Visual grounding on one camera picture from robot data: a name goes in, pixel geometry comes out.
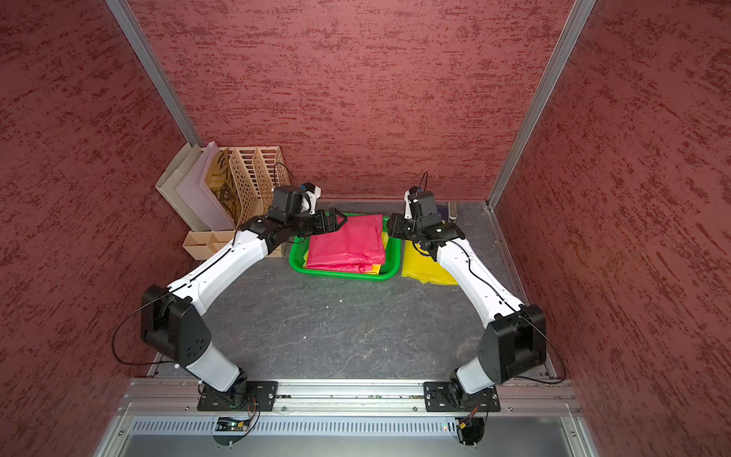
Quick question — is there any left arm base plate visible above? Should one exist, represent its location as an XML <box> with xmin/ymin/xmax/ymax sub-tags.
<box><xmin>197</xmin><ymin>381</ymin><xmax>279</xmax><ymax>413</ymax></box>

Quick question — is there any yellow duck raincoat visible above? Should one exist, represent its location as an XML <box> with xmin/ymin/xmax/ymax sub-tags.
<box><xmin>302</xmin><ymin>230</ymin><xmax>390</xmax><ymax>276</ymax></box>

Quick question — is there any left aluminium corner post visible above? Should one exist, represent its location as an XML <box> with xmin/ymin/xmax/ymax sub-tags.
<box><xmin>105</xmin><ymin>0</ymin><xmax>204</xmax><ymax>146</ymax></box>

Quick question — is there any dark blue notebook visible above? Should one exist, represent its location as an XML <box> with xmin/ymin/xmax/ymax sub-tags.
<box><xmin>437</xmin><ymin>205</ymin><xmax>449</xmax><ymax>222</ymax></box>

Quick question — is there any aluminium front rail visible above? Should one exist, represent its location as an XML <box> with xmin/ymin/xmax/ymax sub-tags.
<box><xmin>116</xmin><ymin>377</ymin><xmax>584</xmax><ymax>417</ymax></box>

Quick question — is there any aluminium corner post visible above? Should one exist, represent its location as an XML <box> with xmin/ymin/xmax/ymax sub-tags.
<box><xmin>487</xmin><ymin>0</ymin><xmax>596</xmax><ymax>213</ymax></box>
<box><xmin>105</xmin><ymin>0</ymin><xmax>204</xmax><ymax>146</ymax></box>

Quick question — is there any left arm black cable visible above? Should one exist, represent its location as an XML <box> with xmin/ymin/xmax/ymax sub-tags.
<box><xmin>109</xmin><ymin>161</ymin><xmax>298</xmax><ymax>368</ymax></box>

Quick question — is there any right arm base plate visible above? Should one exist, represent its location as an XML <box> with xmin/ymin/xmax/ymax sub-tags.
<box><xmin>423</xmin><ymin>381</ymin><xmax>501</xmax><ymax>414</ymax></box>

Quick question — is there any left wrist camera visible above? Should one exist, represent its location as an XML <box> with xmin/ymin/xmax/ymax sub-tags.
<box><xmin>301</xmin><ymin>182</ymin><xmax>322</xmax><ymax>214</ymax></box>

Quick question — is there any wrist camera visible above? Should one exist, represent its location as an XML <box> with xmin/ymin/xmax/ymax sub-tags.
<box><xmin>404</xmin><ymin>186</ymin><xmax>421</xmax><ymax>220</ymax></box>
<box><xmin>301</xmin><ymin>182</ymin><xmax>322</xmax><ymax>214</ymax></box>

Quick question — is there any green plastic basket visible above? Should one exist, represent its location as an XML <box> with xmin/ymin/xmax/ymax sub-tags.
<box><xmin>289</xmin><ymin>214</ymin><xmax>402</xmax><ymax>282</ymax></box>

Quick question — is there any beige folder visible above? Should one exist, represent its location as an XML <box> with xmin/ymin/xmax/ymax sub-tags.
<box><xmin>155</xmin><ymin>142</ymin><xmax>212</xmax><ymax>232</ymax></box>

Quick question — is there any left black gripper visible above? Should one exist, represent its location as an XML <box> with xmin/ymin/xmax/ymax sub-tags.
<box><xmin>286</xmin><ymin>208</ymin><xmax>346</xmax><ymax>236</ymax></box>

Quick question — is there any beige plastic file organizer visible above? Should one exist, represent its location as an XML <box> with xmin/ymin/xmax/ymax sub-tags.
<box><xmin>174</xmin><ymin>145</ymin><xmax>291</xmax><ymax>261</ymax></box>

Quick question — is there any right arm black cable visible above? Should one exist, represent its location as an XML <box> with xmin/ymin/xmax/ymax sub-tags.
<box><xmin>416</xmin><ymin>170</ymin><xmax>567</xmax><ymax>386</ymax></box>

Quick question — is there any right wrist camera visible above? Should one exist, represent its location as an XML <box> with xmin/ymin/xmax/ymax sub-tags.
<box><xmin>404</xmin><ymin>186</ymin><xmax>421</xmax><ymax>220</ymax></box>

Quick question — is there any brown patterned folder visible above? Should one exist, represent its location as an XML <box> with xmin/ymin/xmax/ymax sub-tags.
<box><xmin>205</xmin><ymin>149</ymin><xmax>242</xmax><ymax>223</ymax></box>

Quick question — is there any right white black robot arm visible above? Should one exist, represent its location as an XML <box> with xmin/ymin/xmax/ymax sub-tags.
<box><xmin>388</xmin><ymin>187</ymin><xmax>547</xmax><ymax>395</ymax></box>

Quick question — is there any plain yellow folded raincoat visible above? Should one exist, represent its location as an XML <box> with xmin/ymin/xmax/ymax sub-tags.
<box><xmin>402</xmin><ymin>244</ymin><xmax>458</xmax><ymax>286</ymax></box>

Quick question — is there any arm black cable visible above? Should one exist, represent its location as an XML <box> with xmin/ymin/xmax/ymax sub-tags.
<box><xmin>416</xmin><ymin>170</ymin><xmax>567</xmax><ymax>386</ymax></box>
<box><xmin>109</xmin><ymin>161</ymin><xmax>298</xmax><ymax>368</ymax></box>

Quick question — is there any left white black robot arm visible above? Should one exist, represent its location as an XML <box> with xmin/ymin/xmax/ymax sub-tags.
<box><xmin>140</xmin><ymin>183</ymin><xmax>348</xmax><ymax>395</ymax></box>

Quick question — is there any right aluminium corner post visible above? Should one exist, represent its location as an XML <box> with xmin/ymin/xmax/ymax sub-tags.
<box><xmin>487</xmin><ymin>0</ymin><xmax>596</xmax><ymax>213</ymax></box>

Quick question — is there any pink raincoat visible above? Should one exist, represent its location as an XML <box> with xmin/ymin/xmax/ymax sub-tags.
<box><xmin>305</xmin><ymin>213</ymin><xmax>388</xmax><ymax>274</ymax></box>

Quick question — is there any lilac folder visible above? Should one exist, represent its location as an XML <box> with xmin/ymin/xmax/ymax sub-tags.
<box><xmin>175</xmin><ymin>142</ymin><xmax>234</xmax><ymax>232</ymax></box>

